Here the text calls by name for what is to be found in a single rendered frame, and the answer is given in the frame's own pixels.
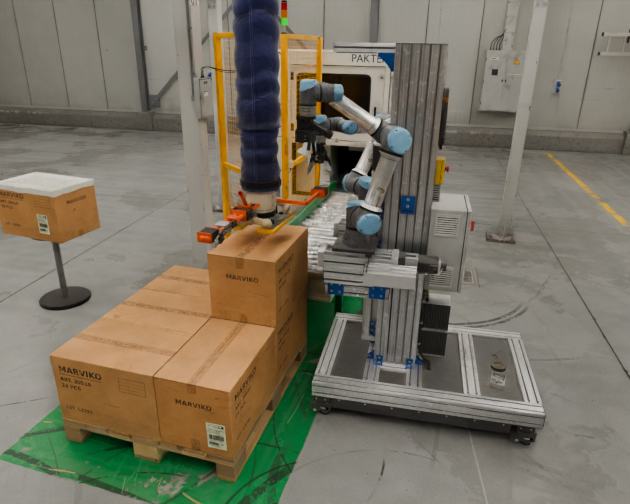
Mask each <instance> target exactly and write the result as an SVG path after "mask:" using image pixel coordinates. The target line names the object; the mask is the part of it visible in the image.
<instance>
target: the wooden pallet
mask: <svg viewBox="0 0 630 504"><path fill-rule="evenodd" d="M306 354H307V336H306V337H305V339H304V341H303V342H302V344H301V346H300V347H299V349H298V351H297V352H296V354H295V356H294V358H293V359H292V361H291V363H290V364H289V366H288V368H287V369H286V371H285V373H284V375H283V376H282V378H281V380H280V381H279V383H278V385H277V386H276V388H275V390H274V391H273V393H272V395H271V397H270V398H269V400H268V402H267V403H266V405H265V407H264V408H263V410H262V412H261V414H260V415H259V417H258V419H257V420H256V422H255V424H254V425H253V427H252V429H251V430H250V432H249V434H248V436H247V437H246V439H245V441H244V442H243V444H242V446H241V447H240V449H239V451H238V453H237V454H236V456H235V458H234V459H229V458H225V457H221V456H217V455H212V454H208V453H204V452H200V451H196V450H192V449H188V448H184V447H180V446H176V445H172V444H167V443H163V442H162V441H161V442H159V441H155V440H151V439H147V438H143V437H139V436H135V435H131V434H127V433H122V432H118V431H114V430H110V429H106V428H102V427H98V426H94V425H90V424H86V423H82V422H77V421H73V420H69V419H65V418H62V419H63V424H64V428H65V433H66V438H67V440H71V441H75V442H79V443H83V442H84V441H85V440H86V439H87V438H88V437H89V436H90V435H91V434H92V433H93V432H95V433H99V434H103V435H107V436H111V437H115V438H119V439H123V440H127V441H131V442H133V448H134V453H135V454H134V455H135V457H137V458H141V459H145V460H149V461H153V462H157V463H159V462H160V461H161V460H162V458H163V457H164V456H165V455H166V453H167V452H168V451H171V452H175V453H179V454H183V455H187V456H191V457H195V458H199V459H203V460H207V461H211V462H215V463H216V473H217V478H219V479H223V480H227V481H231V482H236V480H237V478H238V476H239V474H240V473H241V471H242V469H243V467H244V465H245V464H246V462H247V460H248V458H249V456H250V455H251V453H252V451H253V449H254V447H255V446H256V444H257V442H258V440H259V438H260V437H261V435H262V433H263V431H264V429H265V428H266V426H267V424H268V422H269V420H270V419H271V417H272V415H273V413H274V411H275V409H276V408H277V406H278V404H279V402H280V400H281V399H282V397H283V395H284V393H285V391H286V390H287V388H288V386H289V384H290V382H291V381H292V379H293V377H294V375H295V373H296V372H297V370H298V368H299V366H300V364H301V363H302V361H303V359H304V357H305V355H306Z"/></svg>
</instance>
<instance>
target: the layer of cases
mask: <svg viewBox="0 0 630 504"><path fill-rule="evenodd" d="M306 335H307V285H306V286H305V288H304V289H303V291H302V292H301V293H300V295H299V296H298V298H297V299H296V300H295V302H294V303H293V305H292V306H291V307H290V309H289V310H288V312H287V313H286V314H285V316H284V317H283V319H282V320H281V321H280V323H279V324H278V326H277V327H276V328H275V327H269V326H263V325H257V324H251V323H245V322H239V321H233V320H227V319H221V318H215V317H212V316H211V302H210V288H209V274H208V270H206V269H199V268H192V267H184V266H177V265H174V266H172V267H171V268H170V269H168V270H167V271H165V272H164V273H163V274H161V275H160V276H158V277H157V278H156V279H154V280H153V281H152V282H150V283H149V284H147V285H146V286H145V287H143V288H142V289H140V290H139V291H138V292H136V293H135V294H133V295H132V296H131V297H129V298H128V299H126V300H125V301H124V302H122V303H121V304H120V305H118V306H117V307H115V308H114V309H113V310H111V311H110V312H108V313H107V314H106V315H104V316H103V317H102V318H100V319H99V320H97V321H96V322H94V323H93V324H92V325H90V326H89V327H88V328H86V329H85V330H83V331H82V332H81V333H79V334H78V335H76V336H75V337H74V338H72V339H71V340H69V341H68V342H67V343H65V344H64V345H62V346H61V347H60V348H58V349H57V350H56V351H54V352H53V353H51V354H50V360H51V364H52V369H53V374H54V378H55V383H56V388H57V392H58V397H59V402H60V406H61V411H62V415H63V418H65V419H69V420H73V421H77V422H82V423H86V424H90V425H94V426H98V427H102V428H106V429H110V430H114V431H118V432H122V433H127V434H131V435H135V436H139V437H143V438H147V439H151V440H155V441H159V442H161V441H162V442H163V443H167V444H172V445H176V446H180V447H184V448H188V449H192V450H196V451H200V452H204V453H208V454H212V455H217V456H221V457H225V458H229V459H234V458H235V456H236V454H237V453H238V451H239V449H240V447H241V446H242V444H243V442H244V441H245V439H246V437H247V436H248V434H249V432H250V430H251V429H252V427H253V425H254V424H255V422H256V420H257V419H258V417H259V415H260V414H261V412H262V410H263V408H264V407H265V405H266V403H267V402H268V400H269V398H270V397H271V395H272V393H273V391H274V390H275V388H276V386H277V385H278V383H279V381H280V380H281V378H282V376H283V375H284V373H285V371H286V369H287V368H288V366H289V364H290V363H291V361H292V359H293V358H294V356H295V354H296V352H297V351H298V349H299V347H300V346H301V344H302V342H303V341H304V339H305V337H306Z"/></svg>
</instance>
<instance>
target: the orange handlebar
mask: <svg viewBox="0 0 630 504"><path fill-rule="evenodd" d="M318 196H319V192H316V193H314V194H313V195H312V196H311V197H310V198H308V199H307V200H306V201H299V200H289V199H280V198H277V203H286V204H295V205H304V206H305V205H309V204H310V203H311V202H312V201H313V200H314V199H316V198H317V197H318ZM243 218H244V215H243V214H241V215H239V216H237V215H236V214H235V213H234V214H233V215H229V216H227V217H225V220H223V221H229V222H232V221H234V220H235V219H237V224H238V223H239V222H240V220H241V219H243ZM200 240H202V241H210V240H211V238H210V237H208V236H200Z"/></svg>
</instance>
